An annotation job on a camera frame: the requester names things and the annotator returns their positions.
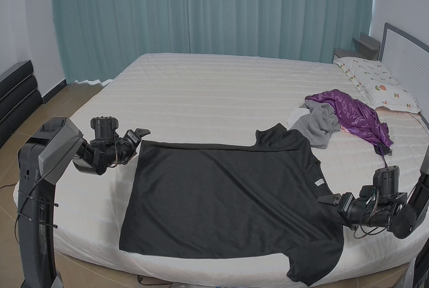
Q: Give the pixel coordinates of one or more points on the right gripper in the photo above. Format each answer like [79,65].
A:
[352,209]

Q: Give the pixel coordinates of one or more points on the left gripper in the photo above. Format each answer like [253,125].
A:
[129,147]

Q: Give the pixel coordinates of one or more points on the black T-shirt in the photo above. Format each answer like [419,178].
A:
[218,199]

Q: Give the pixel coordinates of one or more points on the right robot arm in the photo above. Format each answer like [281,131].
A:
[412,209]

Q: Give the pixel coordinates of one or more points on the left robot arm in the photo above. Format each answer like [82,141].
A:
[53,149]

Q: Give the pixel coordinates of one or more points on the bed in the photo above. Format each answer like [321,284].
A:
[201,95]

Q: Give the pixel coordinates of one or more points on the pink garment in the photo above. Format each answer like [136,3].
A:
[347,129]

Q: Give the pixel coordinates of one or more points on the grey garment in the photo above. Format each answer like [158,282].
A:
[318,125]

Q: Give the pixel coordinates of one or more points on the white garment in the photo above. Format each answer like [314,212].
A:
[296,117]

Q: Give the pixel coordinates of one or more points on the purple satin garment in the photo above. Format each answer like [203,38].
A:
[355,112]

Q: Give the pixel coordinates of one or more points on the blue-green curtain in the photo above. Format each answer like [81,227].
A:
[285,1]
[117,11]

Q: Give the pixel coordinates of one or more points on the white printed pillow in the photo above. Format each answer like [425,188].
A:
[378,82]

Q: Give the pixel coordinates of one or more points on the black chest of drawers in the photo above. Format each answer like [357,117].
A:
[16,95]

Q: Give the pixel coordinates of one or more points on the grey bedside table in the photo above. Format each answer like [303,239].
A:
[367,45]

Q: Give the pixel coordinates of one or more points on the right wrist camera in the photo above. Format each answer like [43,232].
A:
[366,192]

